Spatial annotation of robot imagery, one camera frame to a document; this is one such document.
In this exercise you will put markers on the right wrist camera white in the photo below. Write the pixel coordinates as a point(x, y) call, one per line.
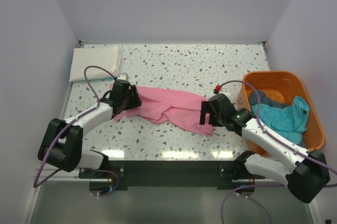
point(226, 92)

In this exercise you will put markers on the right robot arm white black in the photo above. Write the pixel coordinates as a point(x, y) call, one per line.
point(305, 173)

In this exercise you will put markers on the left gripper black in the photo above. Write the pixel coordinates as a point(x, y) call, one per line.
point(135, 100)

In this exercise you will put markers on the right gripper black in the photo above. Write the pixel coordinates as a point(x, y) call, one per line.
point(206, 108)

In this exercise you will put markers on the turquoise t shirt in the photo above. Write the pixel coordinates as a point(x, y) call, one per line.
point(289, 122)

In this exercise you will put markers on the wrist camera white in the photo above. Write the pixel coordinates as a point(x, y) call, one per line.
point(226, 92)
point(123, 76)

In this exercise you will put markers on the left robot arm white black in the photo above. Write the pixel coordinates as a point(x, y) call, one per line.
point(62, 145)

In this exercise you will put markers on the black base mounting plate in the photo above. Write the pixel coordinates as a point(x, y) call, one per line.
point(219, 174)

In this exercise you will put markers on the grey t shirt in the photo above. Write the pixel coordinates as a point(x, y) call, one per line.
point(264, 99)

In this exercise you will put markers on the pink t shirt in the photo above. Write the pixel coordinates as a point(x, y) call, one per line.
point(180, 108)

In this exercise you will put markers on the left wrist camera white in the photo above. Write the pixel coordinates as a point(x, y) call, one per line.
point(123, 76)

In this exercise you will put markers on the folded white t shirt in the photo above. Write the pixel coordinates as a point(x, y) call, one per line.
point(107, 57)

